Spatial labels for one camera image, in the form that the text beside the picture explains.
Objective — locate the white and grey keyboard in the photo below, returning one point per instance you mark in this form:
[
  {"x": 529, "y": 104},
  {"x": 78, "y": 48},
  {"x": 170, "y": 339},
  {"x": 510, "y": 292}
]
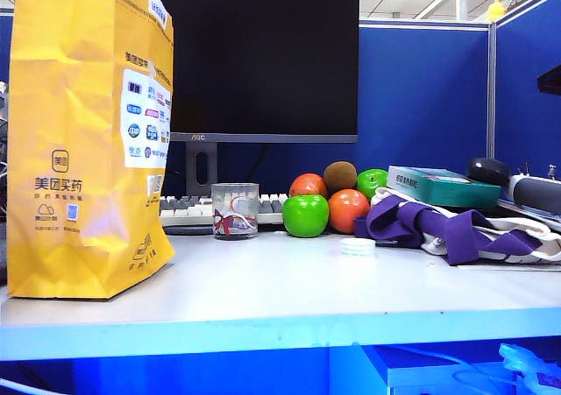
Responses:
[{"x": 184, "y": 206}]

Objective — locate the clear plastic cup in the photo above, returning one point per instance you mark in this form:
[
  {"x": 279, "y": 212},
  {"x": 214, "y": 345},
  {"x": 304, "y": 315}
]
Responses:
[{"x": 234, "y": 211}]

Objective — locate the yellow duck figure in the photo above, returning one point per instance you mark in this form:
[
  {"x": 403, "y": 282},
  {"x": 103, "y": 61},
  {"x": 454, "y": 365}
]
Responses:
[{"x": 495, "y": 10}]

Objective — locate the green plastic apple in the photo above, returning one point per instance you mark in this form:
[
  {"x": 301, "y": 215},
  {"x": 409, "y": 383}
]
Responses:
[
  {"x": 305, "y": 215},
  {"x": 371, "y": 182}
]

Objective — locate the black computer monitor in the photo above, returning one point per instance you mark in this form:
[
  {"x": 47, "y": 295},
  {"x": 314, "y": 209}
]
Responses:
[{"x": 263, "y": 62}]

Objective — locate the brown kiwi fruit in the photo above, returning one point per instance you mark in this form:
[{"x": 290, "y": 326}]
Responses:
[{"x": 340, "y": 176}]

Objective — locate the purple and white cloth bag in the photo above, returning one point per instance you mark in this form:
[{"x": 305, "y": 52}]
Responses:
[{"x": 407, "y": 220}]

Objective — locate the teal cardboard box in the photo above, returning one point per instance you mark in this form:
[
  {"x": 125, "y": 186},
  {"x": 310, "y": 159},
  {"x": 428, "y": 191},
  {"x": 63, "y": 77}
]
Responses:
[{"x": 442, "y": 189}]

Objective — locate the grey monitor stand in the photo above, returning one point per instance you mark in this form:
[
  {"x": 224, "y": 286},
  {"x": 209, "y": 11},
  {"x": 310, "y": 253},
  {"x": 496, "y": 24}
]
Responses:
[{"x": 190, "y": 167}]

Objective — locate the black shelf edge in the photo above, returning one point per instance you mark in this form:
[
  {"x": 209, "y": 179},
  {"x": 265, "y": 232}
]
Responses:
[{"x": 552, "y": 80}]

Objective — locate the yellow paper bag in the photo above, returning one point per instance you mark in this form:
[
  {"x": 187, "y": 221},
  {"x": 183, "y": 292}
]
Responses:
[{"x": 66, "y": 106}]

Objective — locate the grey cylindrical device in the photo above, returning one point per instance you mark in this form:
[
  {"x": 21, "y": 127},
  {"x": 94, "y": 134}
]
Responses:
[{"x": 537, "y": 191}]

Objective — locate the orange plastic fruit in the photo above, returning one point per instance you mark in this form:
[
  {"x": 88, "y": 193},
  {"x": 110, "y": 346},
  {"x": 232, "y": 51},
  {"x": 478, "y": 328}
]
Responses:
[
  {"x": 348, "y": 209},
  {"x": 308, "y": 185}
]

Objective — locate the black round mouse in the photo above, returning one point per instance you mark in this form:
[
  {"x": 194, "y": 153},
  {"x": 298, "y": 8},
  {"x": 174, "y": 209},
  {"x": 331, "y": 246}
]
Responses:
[{"x": 487, "y": 171}]

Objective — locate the white drawer box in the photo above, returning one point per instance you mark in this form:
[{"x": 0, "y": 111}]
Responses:
[{"x": 438, "y": 375}]

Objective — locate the blue partition panel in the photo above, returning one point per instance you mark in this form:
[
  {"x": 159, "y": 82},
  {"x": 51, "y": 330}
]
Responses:
[
  {"x": 421, "y": 97},
  {"x": 521, "y": 119}
]

